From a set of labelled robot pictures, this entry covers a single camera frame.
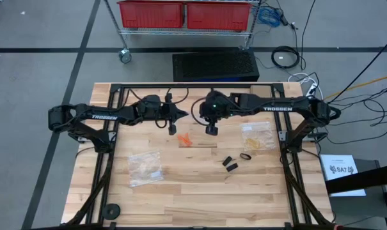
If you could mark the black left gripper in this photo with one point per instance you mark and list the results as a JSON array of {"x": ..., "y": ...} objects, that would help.
[{"x": 171, "y": 111}]

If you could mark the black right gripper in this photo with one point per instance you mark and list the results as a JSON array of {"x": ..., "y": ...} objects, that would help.
[{"x": 215, "y": 107}]

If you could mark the clear plastic zip bag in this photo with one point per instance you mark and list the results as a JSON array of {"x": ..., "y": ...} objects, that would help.
[
  {"x": 145, "y": 167},
  {"x": 260, "y": 132}
]

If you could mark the black plastic parts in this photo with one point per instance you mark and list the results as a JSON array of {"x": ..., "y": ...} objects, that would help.
[{"x": 232, "y": 167}]

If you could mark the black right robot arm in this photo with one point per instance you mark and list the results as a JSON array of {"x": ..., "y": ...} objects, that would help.
[{"x": 276, "y": 108}]

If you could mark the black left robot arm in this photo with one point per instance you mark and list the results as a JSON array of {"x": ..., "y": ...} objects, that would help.
[{"x": 100, "y": 117}]

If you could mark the black perforated box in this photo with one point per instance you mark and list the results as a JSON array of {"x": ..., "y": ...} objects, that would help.
[{"x": 215, "y": 65}]

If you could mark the grey mounting plate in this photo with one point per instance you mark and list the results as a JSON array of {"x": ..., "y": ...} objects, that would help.
[{"x": 282, "y": 135}]

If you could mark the red plastic bin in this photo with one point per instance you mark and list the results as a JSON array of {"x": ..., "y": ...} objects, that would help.
[
  {"x": 150, "y": 14},
  {"x": 218, "y": 16}
]

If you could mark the white power strip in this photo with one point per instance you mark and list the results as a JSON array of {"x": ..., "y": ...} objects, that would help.
[{"x": 311, "y": 91}]

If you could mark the black round disc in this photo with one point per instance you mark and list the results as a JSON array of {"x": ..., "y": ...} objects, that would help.
[{"x": 107, "y": 211}]

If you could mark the white printed paper sheet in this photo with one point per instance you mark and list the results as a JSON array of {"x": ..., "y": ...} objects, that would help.
[{"x": 356, "y": 159}]

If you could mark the black bar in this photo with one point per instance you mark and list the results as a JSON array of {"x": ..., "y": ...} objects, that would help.
[{"x": 366, "y": 179}]

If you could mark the dark grey side table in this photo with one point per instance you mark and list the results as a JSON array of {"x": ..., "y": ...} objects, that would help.
[{"x": 356, "y": 211}]

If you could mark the black aluminium table frame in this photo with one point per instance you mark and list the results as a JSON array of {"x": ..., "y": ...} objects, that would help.
[{"x": 196, "y": 85}]

